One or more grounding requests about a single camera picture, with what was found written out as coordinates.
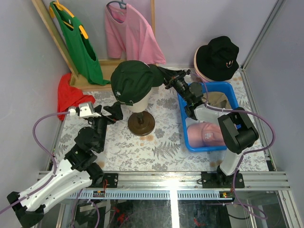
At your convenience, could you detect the wooden clothes rack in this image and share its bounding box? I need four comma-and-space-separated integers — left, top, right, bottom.
32, 0, 159, 92

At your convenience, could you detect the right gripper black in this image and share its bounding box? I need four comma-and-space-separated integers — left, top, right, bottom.
156, 67, 190, 105

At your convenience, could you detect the dark green cap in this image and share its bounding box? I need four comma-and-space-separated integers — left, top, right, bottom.
111, 60, 164, 106

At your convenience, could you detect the yellow hanger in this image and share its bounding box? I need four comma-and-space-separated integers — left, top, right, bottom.
49, 0, 89, 39

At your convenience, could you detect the floral table mat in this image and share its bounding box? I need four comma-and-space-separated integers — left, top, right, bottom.
55, 69, 268, 171

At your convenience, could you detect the cream foam mannequin head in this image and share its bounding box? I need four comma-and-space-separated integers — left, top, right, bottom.
126, 87, 159, 113

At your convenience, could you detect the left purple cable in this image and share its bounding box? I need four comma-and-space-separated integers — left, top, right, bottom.
0, 111, 100, 228

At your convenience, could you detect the pink t-shirt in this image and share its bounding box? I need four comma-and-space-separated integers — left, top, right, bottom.
104, 4, 166, 65

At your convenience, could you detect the pink baseball cap in bin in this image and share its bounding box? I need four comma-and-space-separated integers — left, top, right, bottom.
187, 122, 225, 148

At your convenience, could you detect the black hat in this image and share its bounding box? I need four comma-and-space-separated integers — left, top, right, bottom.
197, 36, 239, 81

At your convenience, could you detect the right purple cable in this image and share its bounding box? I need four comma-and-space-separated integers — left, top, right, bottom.
190, 72, 276, 220

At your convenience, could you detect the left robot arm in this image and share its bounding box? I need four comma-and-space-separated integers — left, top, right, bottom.
7, 102, 123, 228

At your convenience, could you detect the blue plastic bin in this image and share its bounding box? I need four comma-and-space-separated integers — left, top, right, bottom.
177, 82, 239, 152

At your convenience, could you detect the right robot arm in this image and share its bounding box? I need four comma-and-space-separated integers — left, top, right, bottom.
159, 67, 259, 189

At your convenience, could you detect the khaki hat in bin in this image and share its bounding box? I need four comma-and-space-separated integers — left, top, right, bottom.
204, 92, 232, 109

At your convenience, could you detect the dark mannequin base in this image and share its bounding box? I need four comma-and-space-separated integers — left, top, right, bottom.
128, 111, 155, 136

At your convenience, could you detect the aluminium rail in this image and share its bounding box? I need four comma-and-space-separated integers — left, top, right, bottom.
65, 171, 290, 200

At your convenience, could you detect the green tank top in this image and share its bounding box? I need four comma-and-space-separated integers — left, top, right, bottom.
49, 1, 110, 86

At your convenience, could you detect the purple cable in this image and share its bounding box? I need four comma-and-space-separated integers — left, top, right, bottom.
0, 111, 100, 228
190, 72, 276, 220

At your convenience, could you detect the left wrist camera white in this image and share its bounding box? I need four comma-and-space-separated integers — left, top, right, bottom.
68, 102, 102, 119

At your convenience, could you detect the red cloth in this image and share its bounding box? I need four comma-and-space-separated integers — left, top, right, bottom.
57, 73, 95, 113

